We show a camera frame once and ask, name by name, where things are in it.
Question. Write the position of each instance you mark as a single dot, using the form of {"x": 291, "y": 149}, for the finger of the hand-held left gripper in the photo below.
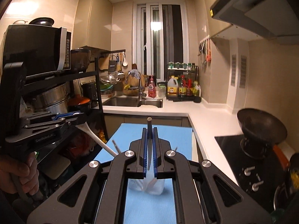
{"x": 70, "y": 122}
{"x": 53, "y": 116}

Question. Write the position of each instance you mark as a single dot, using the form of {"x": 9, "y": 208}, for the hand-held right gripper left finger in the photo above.
{"x": 145, "y": 158}

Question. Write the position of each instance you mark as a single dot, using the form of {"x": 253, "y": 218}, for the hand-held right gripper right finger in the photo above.
{"x": 155, "y": 161}

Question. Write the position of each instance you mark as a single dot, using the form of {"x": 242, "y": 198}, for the clear plastic container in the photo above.
{"x": 154, "y": 189}

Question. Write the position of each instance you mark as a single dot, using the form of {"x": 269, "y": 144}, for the white plastic spatula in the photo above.
{"x": 93, "y": 138}

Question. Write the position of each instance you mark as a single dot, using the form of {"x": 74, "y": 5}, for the person's left hand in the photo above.
{"x": 21, "y": 175}

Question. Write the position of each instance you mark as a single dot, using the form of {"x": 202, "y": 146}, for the stacked steel steamer pots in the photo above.
{"x": 52, "y": 100}

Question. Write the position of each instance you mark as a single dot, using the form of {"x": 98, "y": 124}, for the clay pot with orange lid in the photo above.
{"x": 78, "y": 102}

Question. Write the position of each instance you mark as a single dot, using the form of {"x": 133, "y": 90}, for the red plastic bags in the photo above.
{"x": 80, "y": 144}

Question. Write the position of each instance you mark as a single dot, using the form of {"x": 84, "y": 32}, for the blue mat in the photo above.
{"x": 130, "y": 133}

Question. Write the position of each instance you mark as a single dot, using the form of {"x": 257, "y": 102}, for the black kettle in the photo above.
{"x": 90, "y": 93}

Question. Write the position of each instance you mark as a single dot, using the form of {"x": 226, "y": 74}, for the yellow packet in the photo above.
{"x": 102, "y": 137}

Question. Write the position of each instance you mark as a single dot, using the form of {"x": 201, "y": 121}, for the beige box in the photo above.
{"x": 58, "y": 166}

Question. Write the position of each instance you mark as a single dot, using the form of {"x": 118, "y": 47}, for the black microwave oven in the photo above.
{"x": 35, "y": 49}

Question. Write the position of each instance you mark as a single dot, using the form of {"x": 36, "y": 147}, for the green basin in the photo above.
{"x": 107, "y": 88}

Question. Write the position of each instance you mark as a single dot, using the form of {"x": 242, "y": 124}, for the black shelf rack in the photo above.
{"x": 97, "y": 79}

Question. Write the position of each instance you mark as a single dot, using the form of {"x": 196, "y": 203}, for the steel sink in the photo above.
{"x": 121, "y": 102}

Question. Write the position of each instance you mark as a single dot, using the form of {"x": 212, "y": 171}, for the blender jar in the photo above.
{"x": 80, "y": 59}

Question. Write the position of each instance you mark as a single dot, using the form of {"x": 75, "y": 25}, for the steel faucet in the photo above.
{"x": 140, "y": 91}

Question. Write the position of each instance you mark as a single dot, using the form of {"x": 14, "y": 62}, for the wooden cutting board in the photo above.
{"x": 130, "y": 89}

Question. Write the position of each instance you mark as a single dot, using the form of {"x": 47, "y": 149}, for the pink dish soap bottle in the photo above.
{"x": 151, "y": 89}

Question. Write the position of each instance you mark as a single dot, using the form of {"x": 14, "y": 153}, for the white jar with green lid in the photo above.
{"x": 162, "y": 91}

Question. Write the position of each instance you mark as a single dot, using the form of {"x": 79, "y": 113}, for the metal grater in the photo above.
{"x": 112, "y": 64}

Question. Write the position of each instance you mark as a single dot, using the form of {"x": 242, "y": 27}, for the cooking oil jug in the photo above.
{"x": 172, "y": 88}

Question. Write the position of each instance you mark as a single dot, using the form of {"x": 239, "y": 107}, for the black bowl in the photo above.
{"x": 42, "y": 21}

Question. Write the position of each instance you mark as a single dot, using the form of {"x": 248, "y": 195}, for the black glass gas stove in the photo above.
{"x": 231, "y": 149}

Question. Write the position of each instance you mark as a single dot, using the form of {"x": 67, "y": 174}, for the wooden spatula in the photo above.
{"x": 120, "y": 63}

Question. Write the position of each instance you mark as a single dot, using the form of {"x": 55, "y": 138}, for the blue white cloth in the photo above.
{"x": 135, "y": 75}

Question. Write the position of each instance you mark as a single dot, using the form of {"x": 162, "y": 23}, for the row of sauce bottles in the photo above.
{"x": 189, "y": 87}

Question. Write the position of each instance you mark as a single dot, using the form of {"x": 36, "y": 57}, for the white hanging spoon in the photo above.
{"x": 125, "y": 61}

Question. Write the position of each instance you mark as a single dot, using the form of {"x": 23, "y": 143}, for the black spice rack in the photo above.
{"x": 198, "y": 74}

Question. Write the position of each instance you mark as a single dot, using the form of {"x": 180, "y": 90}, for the row of spice jars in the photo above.
{"x": 181, "y": 65}

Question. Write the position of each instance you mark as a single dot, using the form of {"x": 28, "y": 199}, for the sliding window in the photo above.
{"x": 161, "y": 39}

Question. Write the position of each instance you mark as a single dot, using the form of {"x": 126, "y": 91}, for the black frying pan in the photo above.
{"x": 287, "y": 191}

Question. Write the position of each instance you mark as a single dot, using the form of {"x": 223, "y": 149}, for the range hood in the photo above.
{"x": 254, "y": 2}

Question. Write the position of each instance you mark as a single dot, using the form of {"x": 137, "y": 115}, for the grey wall outlet panel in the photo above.
{"x": 233, "y": 71}
{"x": 243, "y": 72}

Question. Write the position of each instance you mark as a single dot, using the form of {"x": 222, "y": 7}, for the wall hook rail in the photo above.
{"x": 204, "y": 38}

